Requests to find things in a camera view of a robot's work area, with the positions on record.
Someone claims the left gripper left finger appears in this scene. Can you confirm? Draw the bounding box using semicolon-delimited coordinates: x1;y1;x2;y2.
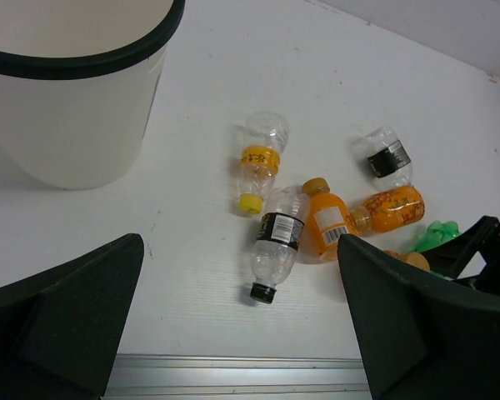
0;233;144;399

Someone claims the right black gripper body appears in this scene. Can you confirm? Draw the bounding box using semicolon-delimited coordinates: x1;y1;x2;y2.
424;216;500;297

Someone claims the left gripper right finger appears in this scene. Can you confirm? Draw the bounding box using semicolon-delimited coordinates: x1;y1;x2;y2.
338;234;500;399

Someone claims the green plastic bottle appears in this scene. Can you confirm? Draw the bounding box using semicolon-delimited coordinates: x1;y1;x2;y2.
409;221;461;280

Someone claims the orange juice bottle front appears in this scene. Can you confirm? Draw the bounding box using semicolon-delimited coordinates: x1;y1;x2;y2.
384;250;431;273

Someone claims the clear bottle black label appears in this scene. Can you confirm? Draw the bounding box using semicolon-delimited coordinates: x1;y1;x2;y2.
249;186;310;304
351;126;413;192

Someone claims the white bin with black rim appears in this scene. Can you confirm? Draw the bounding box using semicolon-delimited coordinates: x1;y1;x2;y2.
0;1;185;189

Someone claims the orange juice bottle floral label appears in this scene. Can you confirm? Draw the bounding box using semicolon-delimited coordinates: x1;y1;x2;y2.
349;185;425;234

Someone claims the orange juice bottle barcode label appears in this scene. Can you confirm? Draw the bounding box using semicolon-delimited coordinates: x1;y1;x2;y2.
302;177;358;262

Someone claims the clear bottle black label front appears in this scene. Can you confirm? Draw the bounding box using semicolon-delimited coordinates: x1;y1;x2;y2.
249;186;310;304

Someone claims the clear bottle yellow label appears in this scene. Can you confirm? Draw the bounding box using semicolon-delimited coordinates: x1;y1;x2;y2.
236;111;290;214

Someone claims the aluminium front rail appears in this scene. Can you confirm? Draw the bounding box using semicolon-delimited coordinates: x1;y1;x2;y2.
104;354;372;399

